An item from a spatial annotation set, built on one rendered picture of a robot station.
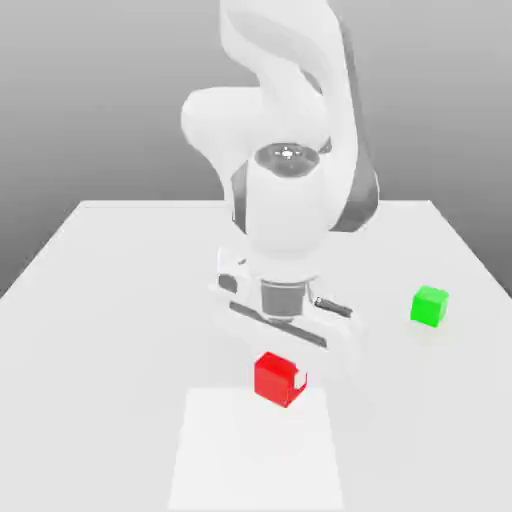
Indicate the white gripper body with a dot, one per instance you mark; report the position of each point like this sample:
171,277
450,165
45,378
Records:
280,326

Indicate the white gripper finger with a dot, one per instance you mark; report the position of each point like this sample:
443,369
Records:
300,378

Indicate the small red cube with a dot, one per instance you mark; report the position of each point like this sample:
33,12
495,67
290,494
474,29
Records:
274,380

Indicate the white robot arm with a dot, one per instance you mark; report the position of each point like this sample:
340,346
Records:
288,208

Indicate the small green cube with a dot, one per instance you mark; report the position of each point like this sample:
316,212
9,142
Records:
428,307

